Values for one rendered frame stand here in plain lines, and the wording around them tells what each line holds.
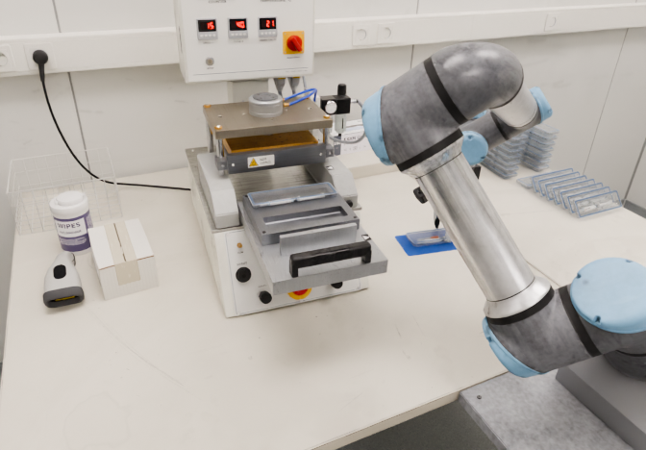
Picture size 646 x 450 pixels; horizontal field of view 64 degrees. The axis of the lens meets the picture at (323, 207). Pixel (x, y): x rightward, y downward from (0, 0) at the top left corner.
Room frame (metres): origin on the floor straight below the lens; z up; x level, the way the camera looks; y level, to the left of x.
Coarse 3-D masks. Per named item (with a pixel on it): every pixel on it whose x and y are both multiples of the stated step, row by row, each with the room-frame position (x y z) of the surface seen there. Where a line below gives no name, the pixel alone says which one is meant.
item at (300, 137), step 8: (256, 136) 1.14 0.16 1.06; (264, 136) 1.14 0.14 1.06; (272, 136) 1.14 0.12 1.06; (280, 136) 1.14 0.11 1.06; (288, 136) 1.15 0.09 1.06; (296, 136) 1.15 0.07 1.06; (304, 136) 1.15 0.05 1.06; (312, 136) 1.15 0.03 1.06; (224, 144) 1.13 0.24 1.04; (232, 144) 1.08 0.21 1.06; (240, 144) 1.08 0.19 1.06; (248, 144) 1.09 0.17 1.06; (256, 144) 1.09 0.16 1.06; (264, 144) 1.09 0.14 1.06; (272, 144) 1.09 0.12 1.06; (280, 144) 1.09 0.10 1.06; (288, 144) 1.09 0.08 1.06; (296, 144) 1.10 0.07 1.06; (304, 144) 1.11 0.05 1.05; (232, 152) 1.05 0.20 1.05
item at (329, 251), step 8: (328, 248) 0.75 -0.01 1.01; (336, 248) 0.75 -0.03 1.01; (344, 248) 0.75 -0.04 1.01; (352, 248) 0.75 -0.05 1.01; (360, 248) 0.76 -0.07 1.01; (368, 248) 0.76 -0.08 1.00; (296, 256) 0.72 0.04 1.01; (304, 256) 0.72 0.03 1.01; (312, 256) 0.73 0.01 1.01; (320, 256) 0.73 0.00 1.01; (328, 256) 0.73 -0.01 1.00; (336, 256) 0.74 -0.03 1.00; (344, 256) 0.75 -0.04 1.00; (352, 256) 0.75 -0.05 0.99; (360, 256) 0.76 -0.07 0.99; (368, 256) 0.76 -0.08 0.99; (296, 264) 0.71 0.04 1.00; (304, 264) 0.72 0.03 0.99; (312, 264) 0.72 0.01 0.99; (296, 272) 0.71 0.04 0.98
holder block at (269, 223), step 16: (272, 208) 0.91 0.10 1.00; (288, 208) 0.91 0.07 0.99; (304, 208) 0.91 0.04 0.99; (320, 208) 0.92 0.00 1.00; (336, 208) 0.93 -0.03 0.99; (256, 224) 0.85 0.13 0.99; (272, 224) 0.87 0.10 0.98; (288, 224) 0.87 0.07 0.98; (304, 224) 0.85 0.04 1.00; (320, 224) 0.85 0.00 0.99; (336, 224) 0.86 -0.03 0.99; (272, 240) 0.81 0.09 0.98
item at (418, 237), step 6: (408, 234) 1.18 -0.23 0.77; (414, 234) 1.18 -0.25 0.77; (420, 234) 1.18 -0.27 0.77; (426, 234) 1.18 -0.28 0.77; (432, 234) 1.19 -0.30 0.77; (438, 234) 1.19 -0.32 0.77; (444, 234) 1.19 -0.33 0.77; (414, 240) 1.15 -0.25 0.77; (420, 240) 1.15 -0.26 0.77; (426, 240) 1.15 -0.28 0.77; (432, 240) 1.15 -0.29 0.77
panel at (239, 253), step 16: (224, 240) 0.92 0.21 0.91; (240, 240) 0.93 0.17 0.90; (240, 256) 0.91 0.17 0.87; (256, 272) 0.91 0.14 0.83; (240, 288) 0.88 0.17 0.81; (256, 288) 0.89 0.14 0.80; (320, 288) 0.93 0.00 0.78; (352, 288) 0.95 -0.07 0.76; (240, 304) 0.87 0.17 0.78; (256, 304) 0.87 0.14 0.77; (272, 304) 0.88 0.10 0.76; (288, 304) 0.89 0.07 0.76
